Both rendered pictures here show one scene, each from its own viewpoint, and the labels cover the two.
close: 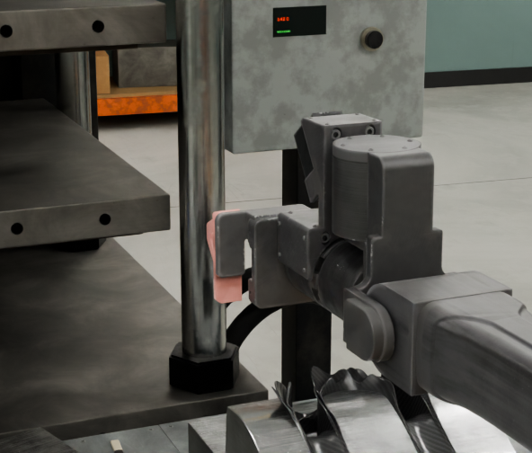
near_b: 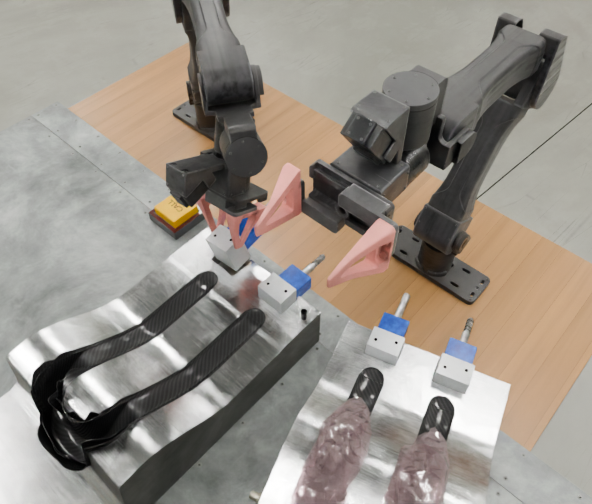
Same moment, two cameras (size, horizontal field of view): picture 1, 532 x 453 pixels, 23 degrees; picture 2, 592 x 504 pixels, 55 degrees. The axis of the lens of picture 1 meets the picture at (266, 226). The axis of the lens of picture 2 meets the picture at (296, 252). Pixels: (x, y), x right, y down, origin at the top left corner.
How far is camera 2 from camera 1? 1.18 m
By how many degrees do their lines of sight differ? 92
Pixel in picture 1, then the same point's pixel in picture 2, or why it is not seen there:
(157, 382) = not seen: outside the picture
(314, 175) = (396, 143)
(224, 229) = (394, 229)
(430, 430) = (97, 350)
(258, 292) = not seen: hidden behind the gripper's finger
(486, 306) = (462, 84)
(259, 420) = (142, 447)
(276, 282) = not seen: hidden behind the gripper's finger
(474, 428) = (85, 328)
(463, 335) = (487, 91)
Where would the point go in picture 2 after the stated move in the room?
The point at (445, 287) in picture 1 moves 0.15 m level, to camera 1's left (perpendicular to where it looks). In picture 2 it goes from (447, 101) to (532, 183)
